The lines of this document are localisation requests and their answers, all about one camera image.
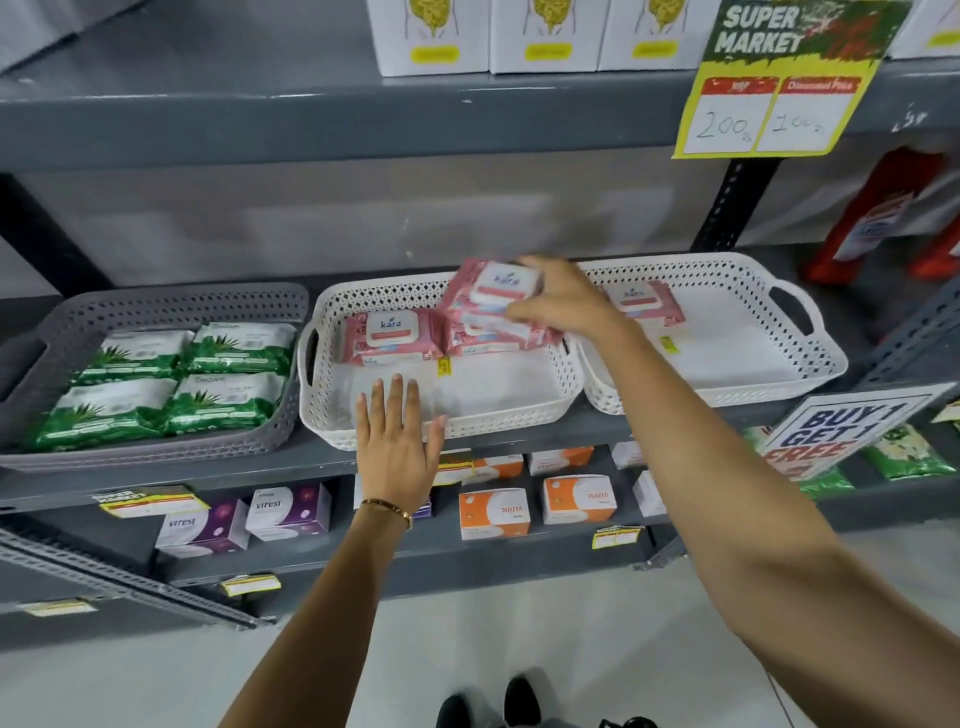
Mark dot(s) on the person's right thumb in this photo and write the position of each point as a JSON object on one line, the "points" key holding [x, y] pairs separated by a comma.
{"points": [[529, 310]]}

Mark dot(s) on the person's right forearm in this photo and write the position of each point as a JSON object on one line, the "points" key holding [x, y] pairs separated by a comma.
{"points": [[750, 525]]}

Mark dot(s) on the yellow and green price sign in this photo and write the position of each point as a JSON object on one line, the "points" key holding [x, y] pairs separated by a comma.
{"points": [[780, 82]]}

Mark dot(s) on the white box with yellow print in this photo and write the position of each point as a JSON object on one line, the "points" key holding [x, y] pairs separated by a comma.
{"points": [[928, 30], [546, 34], [652, 34], [427, 34]]}

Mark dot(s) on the grey perforated plastic basket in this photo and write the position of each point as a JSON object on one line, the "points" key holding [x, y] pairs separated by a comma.
{"points": [[157, 306]]}

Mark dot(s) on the plain white box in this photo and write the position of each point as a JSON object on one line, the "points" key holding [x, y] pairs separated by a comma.
{"points": [[627, 454], [648, 495]]}

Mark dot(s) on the green snack packet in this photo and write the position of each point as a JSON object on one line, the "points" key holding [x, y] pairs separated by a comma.
{"points": [[825, 484], [904, 454]]}

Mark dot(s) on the person's left hand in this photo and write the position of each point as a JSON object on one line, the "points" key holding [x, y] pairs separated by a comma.
{"points": [[394, 465]]}

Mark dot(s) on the black shoe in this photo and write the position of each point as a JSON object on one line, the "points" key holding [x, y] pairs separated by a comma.
{"points": [[452, 712], [523, 703]]}

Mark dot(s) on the white and red offer sign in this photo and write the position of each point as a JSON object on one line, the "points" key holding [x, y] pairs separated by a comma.
{"points": [[840, 431]]}

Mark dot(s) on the orange and white box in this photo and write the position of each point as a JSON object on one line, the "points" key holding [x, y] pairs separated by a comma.
{"points": [[561, 459], [579, 499], [501, 469], [493, 514]]}

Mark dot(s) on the person's left thumb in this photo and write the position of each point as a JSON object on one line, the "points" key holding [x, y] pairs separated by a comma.
{"points": [[436, 439]]}

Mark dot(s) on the person's left forearm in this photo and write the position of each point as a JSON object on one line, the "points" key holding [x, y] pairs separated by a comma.
{"points": [[322, 630]]}

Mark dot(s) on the green wet wipes pack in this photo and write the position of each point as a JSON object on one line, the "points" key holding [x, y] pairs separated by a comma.
{"points": [[139, 354], [105, 414], [225, 403], [240, 346]]}

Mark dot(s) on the white perforated plastic basket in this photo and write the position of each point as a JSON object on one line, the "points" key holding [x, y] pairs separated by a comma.
{"points": [[480, 390], [735, 345]]}

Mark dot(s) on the pink wet wipes pack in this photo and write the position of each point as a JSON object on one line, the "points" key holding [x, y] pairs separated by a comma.
{"points": [[391, 336], [646, 301], [480, 289], [480, 339]]}

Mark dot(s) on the grey metal shelf rack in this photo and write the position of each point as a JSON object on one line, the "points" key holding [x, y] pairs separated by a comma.
{"points": [[300, 120]]}

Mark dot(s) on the person's right hand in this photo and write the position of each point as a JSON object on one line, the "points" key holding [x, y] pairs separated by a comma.
{"points": [[574, 300]]}

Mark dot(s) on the red bottle with white label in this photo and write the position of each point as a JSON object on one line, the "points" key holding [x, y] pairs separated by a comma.
{"points": [[874, 214], [941, 255]]}

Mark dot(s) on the person's left middle finger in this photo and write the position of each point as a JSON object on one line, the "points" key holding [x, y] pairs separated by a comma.
{"points": [[395, 409]]}

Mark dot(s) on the small yellow basket label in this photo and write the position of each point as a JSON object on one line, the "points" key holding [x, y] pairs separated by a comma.
{"points": [[669, 344], [443, 366]]}

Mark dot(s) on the purple and white box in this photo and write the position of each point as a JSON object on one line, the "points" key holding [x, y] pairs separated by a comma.
{"points": [[422, 507], [289, 511], [202, 529]]}

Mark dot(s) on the person's left little finger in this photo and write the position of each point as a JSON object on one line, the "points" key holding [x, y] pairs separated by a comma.
{"points": [[363, 424]]}

